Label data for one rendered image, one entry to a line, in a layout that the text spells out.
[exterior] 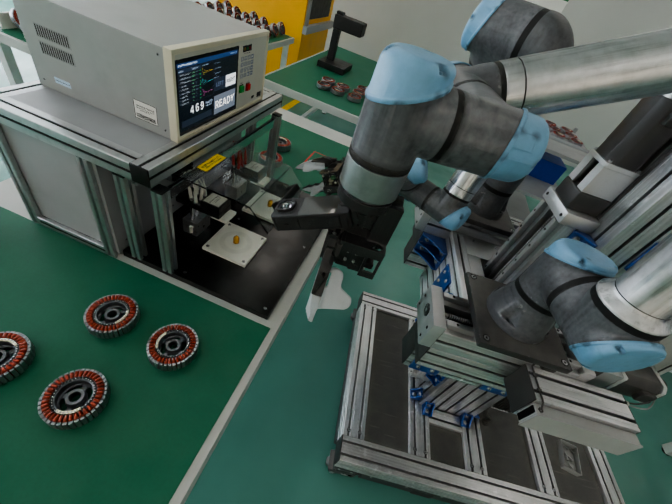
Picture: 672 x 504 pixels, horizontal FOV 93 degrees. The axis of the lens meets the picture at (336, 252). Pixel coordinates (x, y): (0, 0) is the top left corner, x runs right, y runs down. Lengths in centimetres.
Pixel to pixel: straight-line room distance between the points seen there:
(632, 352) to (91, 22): 116
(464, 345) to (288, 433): 100
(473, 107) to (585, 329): 46
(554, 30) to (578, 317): 54
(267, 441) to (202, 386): 79
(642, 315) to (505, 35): 58
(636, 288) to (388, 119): 48
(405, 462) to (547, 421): 71
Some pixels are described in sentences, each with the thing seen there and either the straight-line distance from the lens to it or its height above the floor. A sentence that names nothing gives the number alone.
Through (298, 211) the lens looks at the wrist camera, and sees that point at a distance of 43.
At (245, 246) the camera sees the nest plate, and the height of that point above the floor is 78.
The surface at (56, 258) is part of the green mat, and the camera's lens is 117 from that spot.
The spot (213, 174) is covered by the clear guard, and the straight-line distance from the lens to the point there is 89.
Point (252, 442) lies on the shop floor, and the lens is 161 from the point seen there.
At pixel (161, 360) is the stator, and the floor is 79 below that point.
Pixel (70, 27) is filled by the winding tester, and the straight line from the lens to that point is 101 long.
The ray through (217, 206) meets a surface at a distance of 102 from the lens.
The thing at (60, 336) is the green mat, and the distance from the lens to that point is 100.
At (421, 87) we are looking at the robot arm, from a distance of 33.
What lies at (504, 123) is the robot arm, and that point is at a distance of 37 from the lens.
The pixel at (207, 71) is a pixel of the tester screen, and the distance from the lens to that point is 94.
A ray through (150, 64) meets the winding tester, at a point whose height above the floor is 127.
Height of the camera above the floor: 156
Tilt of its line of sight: 42 degrees down
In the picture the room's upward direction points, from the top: 21 degrees clockwise
